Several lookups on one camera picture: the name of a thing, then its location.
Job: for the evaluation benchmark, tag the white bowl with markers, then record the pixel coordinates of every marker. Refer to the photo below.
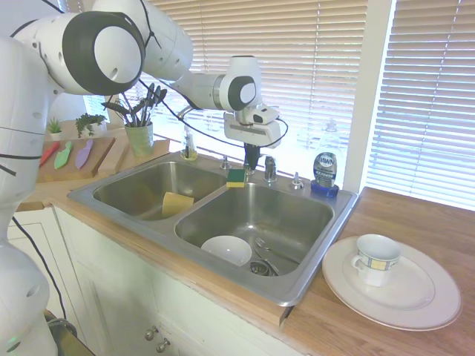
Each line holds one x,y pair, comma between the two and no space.
227,250

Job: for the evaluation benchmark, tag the brown robot stand top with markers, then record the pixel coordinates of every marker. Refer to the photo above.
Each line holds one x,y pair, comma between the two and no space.
68,337

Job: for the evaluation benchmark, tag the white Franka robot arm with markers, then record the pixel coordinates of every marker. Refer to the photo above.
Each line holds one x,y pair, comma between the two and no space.
33,111

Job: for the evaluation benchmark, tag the stainless steel double sink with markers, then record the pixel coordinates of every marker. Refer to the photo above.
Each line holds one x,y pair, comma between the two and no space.
267,215

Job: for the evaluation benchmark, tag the chrome sink soap pump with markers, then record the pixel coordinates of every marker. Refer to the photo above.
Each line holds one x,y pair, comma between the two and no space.
296,181

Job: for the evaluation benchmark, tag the small spiky potted plant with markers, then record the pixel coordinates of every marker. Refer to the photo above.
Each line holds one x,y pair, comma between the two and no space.
55,126

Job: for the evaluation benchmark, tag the leafy potted plant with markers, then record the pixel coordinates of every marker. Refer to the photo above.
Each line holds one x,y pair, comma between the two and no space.
89,122

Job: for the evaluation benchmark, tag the black kitchen utensil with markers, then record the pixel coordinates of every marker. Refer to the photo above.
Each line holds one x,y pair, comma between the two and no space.
157,97
150,96
162,95

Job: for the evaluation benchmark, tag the white patterned cup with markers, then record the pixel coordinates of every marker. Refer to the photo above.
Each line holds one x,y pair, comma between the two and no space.
376,265

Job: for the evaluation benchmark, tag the purple knife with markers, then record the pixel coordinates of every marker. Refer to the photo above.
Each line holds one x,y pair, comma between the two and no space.
83,155

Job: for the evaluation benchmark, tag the clear soap dispenser bottle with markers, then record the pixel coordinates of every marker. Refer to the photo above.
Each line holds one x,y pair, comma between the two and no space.
332,135

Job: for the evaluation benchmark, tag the chrome sink hole knob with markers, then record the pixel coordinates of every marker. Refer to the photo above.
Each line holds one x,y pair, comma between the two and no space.
225,163

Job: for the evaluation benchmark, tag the black slotted spatula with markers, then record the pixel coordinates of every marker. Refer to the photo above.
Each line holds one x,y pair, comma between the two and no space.
113,107

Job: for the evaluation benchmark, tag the white kitchen cabinet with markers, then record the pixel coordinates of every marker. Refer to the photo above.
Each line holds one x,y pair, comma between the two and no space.
118,289

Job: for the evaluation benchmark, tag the metal drain strainer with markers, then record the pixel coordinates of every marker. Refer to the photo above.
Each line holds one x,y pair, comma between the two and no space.
259,267

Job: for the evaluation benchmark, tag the colourful knives on board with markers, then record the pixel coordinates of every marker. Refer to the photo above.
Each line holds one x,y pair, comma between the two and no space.
100,152

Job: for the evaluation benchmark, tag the metal spoon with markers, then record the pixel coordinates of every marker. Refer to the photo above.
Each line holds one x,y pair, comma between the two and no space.
265,259

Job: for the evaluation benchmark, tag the small glass soap bottle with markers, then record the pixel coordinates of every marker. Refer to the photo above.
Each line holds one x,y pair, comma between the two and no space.
189,148

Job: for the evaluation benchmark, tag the yellow green sponge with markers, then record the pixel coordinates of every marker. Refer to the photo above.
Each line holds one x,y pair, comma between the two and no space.
236,178

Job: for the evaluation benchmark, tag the green knife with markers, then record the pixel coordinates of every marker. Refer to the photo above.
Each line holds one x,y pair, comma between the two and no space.
62,156

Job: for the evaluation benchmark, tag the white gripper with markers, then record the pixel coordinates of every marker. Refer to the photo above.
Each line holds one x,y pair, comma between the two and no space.
256,134

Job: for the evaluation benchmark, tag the red knife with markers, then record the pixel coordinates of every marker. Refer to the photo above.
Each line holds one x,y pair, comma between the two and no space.
49,153

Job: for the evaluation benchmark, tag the thick wooden board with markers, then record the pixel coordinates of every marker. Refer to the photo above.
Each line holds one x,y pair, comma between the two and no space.
159,148

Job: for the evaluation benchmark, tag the metal cabinet knob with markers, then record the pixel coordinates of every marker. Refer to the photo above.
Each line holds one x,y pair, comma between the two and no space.
151,333
163,345

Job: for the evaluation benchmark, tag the white dinner plate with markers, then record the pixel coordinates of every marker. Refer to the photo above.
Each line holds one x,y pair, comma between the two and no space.
415,300

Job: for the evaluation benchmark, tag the green utensil cup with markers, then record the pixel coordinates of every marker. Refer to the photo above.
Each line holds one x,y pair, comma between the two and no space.
139,139

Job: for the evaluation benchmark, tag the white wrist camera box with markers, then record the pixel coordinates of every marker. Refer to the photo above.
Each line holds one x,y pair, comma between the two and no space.
264,114

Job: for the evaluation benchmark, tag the wide white window blind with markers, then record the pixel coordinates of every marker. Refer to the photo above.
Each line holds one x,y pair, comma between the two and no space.
304,55

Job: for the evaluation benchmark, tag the blue Dawn soap bottle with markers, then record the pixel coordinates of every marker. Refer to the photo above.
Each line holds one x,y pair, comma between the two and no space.
325,170

